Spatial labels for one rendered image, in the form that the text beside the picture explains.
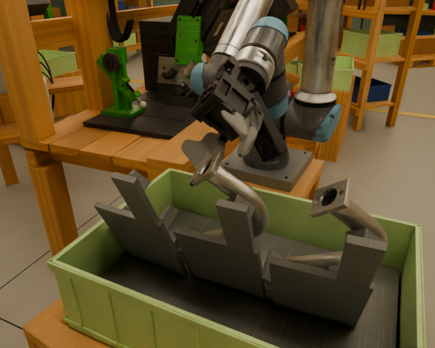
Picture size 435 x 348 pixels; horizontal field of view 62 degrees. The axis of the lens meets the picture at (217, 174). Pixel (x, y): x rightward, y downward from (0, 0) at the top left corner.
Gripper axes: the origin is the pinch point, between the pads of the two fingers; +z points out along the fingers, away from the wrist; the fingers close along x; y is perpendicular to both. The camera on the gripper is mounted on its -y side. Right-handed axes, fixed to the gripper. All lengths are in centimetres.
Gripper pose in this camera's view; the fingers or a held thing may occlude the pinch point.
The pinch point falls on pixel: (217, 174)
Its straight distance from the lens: 52.7
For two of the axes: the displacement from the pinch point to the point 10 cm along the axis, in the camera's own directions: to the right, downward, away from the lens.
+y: -7.7, -5.7, -3.1
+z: -3.4, 7.6, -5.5
